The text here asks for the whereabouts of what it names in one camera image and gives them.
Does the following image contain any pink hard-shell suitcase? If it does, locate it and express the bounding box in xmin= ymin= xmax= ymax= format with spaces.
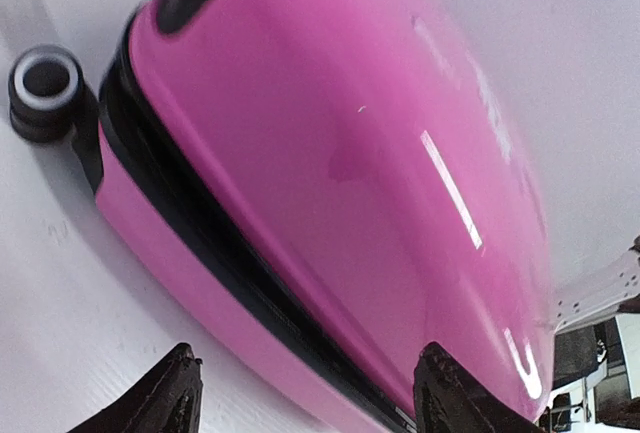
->
xmin=8 ymin=0 xmax=554 ymax=432

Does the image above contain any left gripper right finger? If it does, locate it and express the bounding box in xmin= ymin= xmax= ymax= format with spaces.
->
xmin=413 ymin=342 xmax=540 ymax=433

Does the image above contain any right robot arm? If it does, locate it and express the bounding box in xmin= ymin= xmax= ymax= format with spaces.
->
xmin=552 ymin=237 xmax=639 ymax=333

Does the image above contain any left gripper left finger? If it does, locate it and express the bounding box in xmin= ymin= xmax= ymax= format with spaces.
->
xmin=70 ymin=343 xmax=203 ymax=433

